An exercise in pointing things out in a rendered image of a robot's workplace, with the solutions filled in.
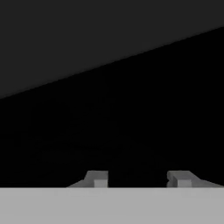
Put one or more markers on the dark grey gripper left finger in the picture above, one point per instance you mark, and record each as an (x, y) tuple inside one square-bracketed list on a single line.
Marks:
[(96, 176)]

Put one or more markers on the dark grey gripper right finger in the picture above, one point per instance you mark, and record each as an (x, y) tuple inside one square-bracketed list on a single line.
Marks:
[(182, 176)]

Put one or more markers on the black oven door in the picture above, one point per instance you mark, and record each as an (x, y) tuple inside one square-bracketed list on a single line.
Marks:
[(122, 116)]

